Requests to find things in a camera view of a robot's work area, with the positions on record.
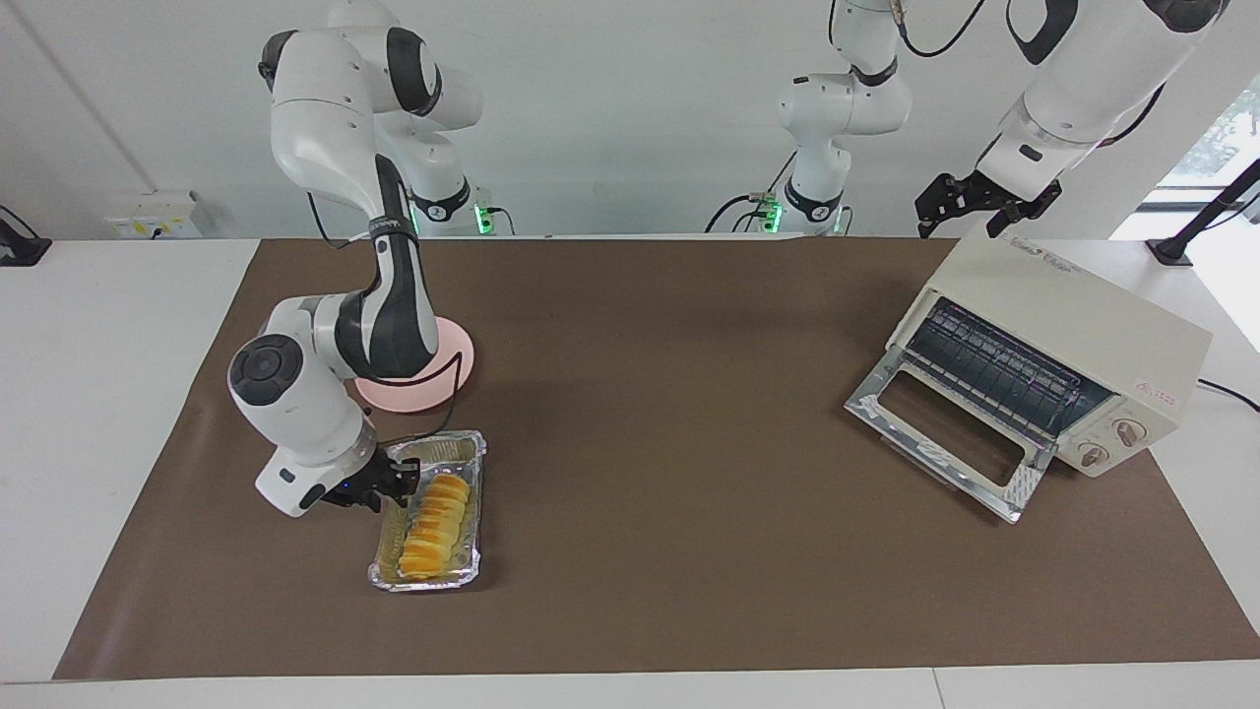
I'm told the sliced golden bread loaf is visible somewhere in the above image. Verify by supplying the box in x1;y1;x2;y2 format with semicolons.
398;475;472;580

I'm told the aluminium foil baking tray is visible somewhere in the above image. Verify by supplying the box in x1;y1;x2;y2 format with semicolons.
368;429;487;593

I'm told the cream toaster oven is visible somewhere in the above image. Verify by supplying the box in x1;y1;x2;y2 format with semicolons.
845;239;1214;525

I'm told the glass oven door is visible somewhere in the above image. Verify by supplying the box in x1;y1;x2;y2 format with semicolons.
845;353;1054;525

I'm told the pink round plate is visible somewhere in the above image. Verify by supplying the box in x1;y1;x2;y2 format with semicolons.
354;318;476;415

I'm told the brown table mat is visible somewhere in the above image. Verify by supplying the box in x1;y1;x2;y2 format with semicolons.
52;236;1260;680

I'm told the black table clamp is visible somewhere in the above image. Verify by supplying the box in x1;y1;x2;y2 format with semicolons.
0;205;52;267

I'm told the oven wire rack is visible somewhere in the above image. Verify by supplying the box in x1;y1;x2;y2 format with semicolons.
904;298;1115;441

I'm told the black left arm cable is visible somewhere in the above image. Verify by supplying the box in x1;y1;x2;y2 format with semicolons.
894;0;1167;149

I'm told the black left base cable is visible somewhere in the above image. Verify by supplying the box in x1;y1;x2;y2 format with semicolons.
704;148;798;234

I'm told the black camera stand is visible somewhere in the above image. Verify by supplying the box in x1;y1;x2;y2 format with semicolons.
1147;158;1260;267

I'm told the black oven power cable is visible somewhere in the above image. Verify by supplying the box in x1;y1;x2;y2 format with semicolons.
1196;379;1260;413

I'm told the white wall socket box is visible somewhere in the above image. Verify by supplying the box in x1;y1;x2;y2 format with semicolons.
103;192;203;240

